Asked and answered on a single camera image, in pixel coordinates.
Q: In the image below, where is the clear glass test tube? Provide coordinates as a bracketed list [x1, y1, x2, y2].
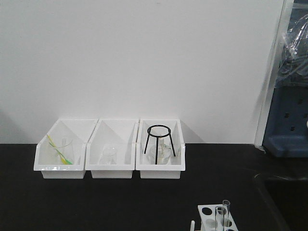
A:
[222, 199, 231, 230]
[215, 206, 224, 231]

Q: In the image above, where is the white test tube rack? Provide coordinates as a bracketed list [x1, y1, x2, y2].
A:
[197, 204, 238, 231]

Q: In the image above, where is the blue-grey pegboard drying rack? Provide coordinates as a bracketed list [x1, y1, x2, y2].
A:
[263, 0, 308, 158]

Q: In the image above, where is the black metal tripod stand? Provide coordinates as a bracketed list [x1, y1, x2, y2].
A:
[144, 124, 176, 165]

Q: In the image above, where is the right white storage bin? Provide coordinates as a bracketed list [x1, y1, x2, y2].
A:
[136, 119, 186, 179]

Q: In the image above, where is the white storage bin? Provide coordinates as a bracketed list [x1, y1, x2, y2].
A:
[136, 119, 186, 179]
[85, 118, 139, 179]
[33, 118, 98, 179]

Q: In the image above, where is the clear glass flask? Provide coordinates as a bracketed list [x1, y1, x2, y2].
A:
[148, 138, 173, 165]

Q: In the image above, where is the middle white storage bin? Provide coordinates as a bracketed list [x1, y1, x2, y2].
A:
[85, 118, 139, 179]

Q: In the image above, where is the glass beaker with yellow-green stirrers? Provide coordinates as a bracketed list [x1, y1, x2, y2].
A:
[46, 134, 75, 165]

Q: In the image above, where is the left white storage bin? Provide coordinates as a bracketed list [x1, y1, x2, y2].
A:
[33, 118, 98, 179]

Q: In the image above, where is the clear plastic bag of pegs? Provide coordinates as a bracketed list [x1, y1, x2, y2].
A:
[275, 14, 308, 88]

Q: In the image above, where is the black lab sink basin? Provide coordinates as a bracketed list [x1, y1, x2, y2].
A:
[254, 174, 308, 231]

